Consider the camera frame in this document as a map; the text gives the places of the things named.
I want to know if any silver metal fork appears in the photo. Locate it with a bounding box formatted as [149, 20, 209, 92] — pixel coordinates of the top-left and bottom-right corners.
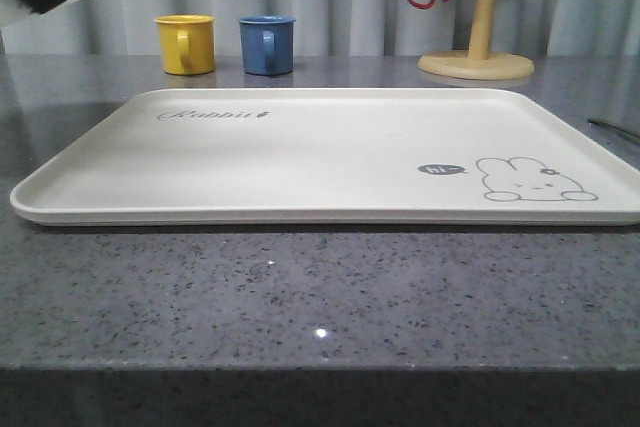
[587, 117, 640, 140]

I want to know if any cream rabbit serving tray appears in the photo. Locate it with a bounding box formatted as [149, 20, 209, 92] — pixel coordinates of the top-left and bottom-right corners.
[10, 88, 639, 226]

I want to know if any blue enamel mug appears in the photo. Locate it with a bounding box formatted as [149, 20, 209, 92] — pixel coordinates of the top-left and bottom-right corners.
[239, 15, 296, 76]

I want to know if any grey pleated curtain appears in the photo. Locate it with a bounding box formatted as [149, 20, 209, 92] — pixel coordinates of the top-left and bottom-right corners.
[1, 0, 639, 57]

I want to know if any yellow enamel mug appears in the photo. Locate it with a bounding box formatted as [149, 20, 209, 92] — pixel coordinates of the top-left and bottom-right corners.
[154, 14, 216, 76]

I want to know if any wooden mug tree stand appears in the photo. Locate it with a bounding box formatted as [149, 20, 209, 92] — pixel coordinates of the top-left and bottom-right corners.
[417, 0, 535, 80]

